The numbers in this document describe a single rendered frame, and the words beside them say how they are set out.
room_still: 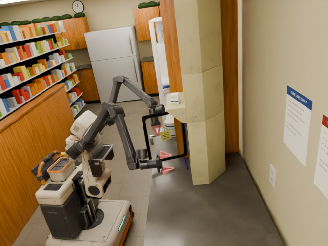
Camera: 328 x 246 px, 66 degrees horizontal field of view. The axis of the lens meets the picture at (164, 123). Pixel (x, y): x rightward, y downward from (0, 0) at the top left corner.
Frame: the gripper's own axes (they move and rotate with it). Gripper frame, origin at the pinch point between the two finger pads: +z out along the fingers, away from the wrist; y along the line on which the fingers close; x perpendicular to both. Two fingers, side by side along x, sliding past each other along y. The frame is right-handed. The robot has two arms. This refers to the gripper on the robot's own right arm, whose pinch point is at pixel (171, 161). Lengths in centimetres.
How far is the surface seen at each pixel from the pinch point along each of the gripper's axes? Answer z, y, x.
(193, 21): 21, 78, 8
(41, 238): -154, -119, 64
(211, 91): 28.4, 37.4, 13.6
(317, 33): 55, 71, -47
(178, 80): 10, 38, 45
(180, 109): 9.0, 30.2, 8.5
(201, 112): 21.5, 27.0, 8.5
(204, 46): 26, 64, 11
